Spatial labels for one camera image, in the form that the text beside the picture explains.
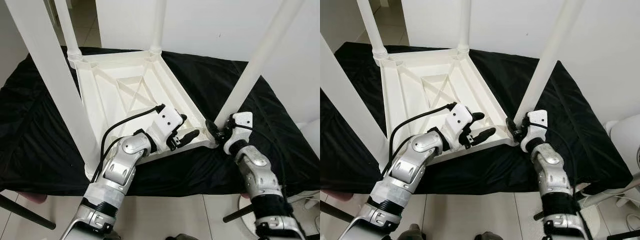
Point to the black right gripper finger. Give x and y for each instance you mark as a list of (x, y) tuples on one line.
[(510, 126), (211, 129)]

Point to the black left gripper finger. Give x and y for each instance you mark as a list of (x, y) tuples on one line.
[(482, 134), (477, 116), (189, 136), (183, 118)]

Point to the white plastic table top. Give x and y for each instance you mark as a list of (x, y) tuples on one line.
[(125, 85), (435, 80)]

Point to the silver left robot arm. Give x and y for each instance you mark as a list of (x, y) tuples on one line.
[(120, 165), (415, 160)]

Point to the black cloth table cover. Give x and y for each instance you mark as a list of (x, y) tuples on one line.
[(585, 150), (280, 150)]

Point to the black metal table leg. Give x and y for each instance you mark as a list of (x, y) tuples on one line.
[(25, 212), (539, 216), (237, 214), (335, 212)]

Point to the grey right robot foot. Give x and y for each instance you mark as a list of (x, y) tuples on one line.
[(487, 236), (182, 237)]

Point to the grey robot foot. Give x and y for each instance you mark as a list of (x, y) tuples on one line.
[(415, 233), (487, 236), (182, 237)]

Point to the grey left robot foot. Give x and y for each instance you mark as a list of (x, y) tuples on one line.
[(415, 233)]

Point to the black stand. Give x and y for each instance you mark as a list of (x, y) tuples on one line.
[(625, 234)]

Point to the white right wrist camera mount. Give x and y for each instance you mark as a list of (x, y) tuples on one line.
[(537, 120), (242, 122)]

